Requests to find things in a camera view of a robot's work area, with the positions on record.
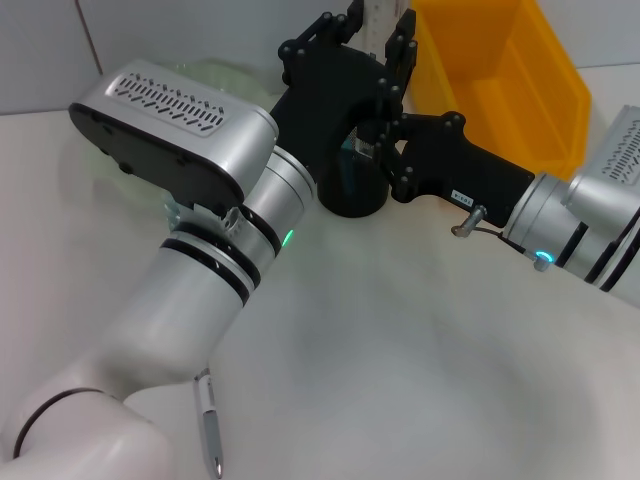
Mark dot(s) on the black mesh pen holder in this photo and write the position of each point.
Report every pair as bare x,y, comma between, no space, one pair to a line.
355,200

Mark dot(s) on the yellow plastic bin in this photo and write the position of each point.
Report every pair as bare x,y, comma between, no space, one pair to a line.
515,100

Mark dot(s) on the left wrist camera housing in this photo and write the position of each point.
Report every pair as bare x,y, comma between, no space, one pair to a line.
165,130

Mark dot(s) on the grey white ballpoint pen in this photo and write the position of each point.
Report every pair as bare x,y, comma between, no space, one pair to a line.
210,430

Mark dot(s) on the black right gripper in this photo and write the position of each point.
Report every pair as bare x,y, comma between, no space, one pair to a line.
465,170

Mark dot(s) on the transparent plastic ruler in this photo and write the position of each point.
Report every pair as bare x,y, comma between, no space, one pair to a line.
382,25

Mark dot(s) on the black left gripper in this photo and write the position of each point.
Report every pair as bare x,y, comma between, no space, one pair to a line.
320,100

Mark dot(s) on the blue sheathed scissors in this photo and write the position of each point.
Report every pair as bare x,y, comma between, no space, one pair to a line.
347,170

